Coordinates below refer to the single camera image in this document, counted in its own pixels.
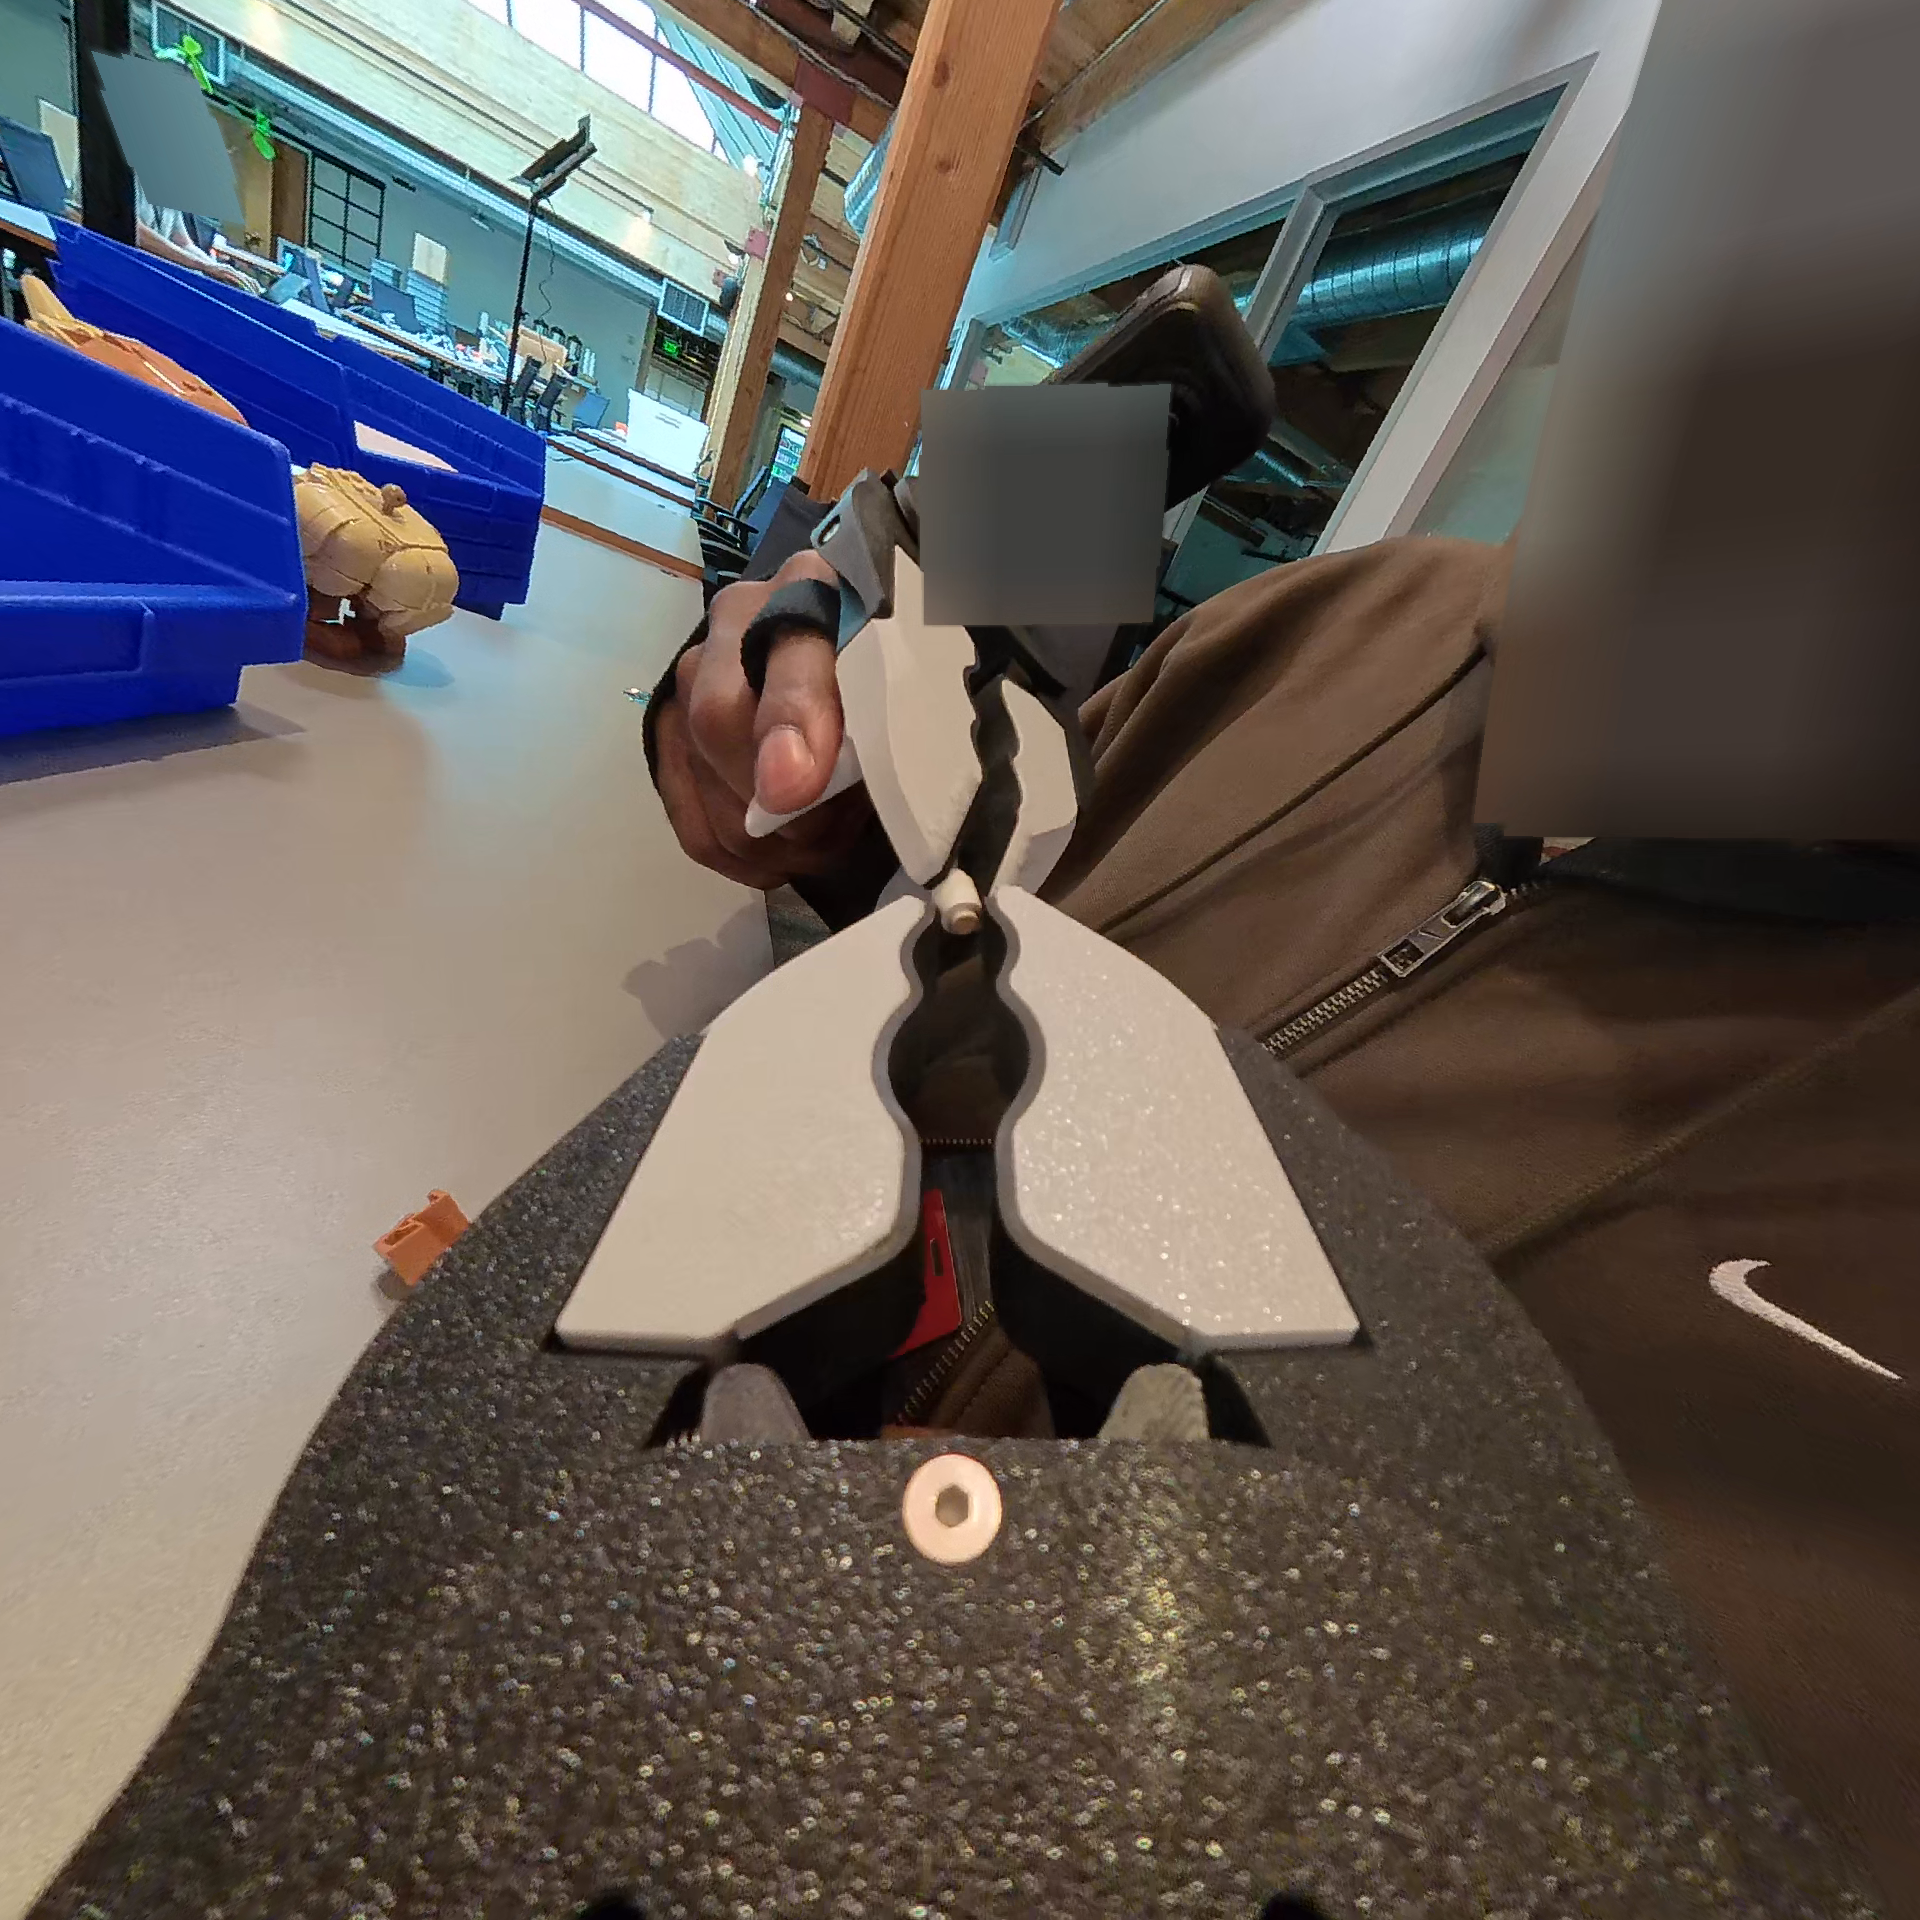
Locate black light stand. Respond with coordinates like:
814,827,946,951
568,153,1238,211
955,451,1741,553
507,113,599,368

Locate tan toy figure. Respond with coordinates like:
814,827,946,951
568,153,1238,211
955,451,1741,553
289,463,463,665
13,273,250,431

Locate blue plastic bin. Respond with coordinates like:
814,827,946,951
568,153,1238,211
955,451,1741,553
42,214,550,619
0,316,311,742

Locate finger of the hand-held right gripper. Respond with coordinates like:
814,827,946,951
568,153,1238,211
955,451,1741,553
831,540,992,893
958,666,1091,893

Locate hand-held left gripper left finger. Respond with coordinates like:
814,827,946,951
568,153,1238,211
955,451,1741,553
556,897,924,1352

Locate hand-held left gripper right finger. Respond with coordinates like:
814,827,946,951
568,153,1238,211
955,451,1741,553
987,885,1359,1352

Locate wooden post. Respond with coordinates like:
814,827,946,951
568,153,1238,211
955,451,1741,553
704,96,836,512
792,0,1065,510

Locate person's right hand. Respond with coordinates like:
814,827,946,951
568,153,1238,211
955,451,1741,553
642,553,920,893

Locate brown bracket brick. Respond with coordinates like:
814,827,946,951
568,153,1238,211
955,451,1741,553
373,1189,472,1290

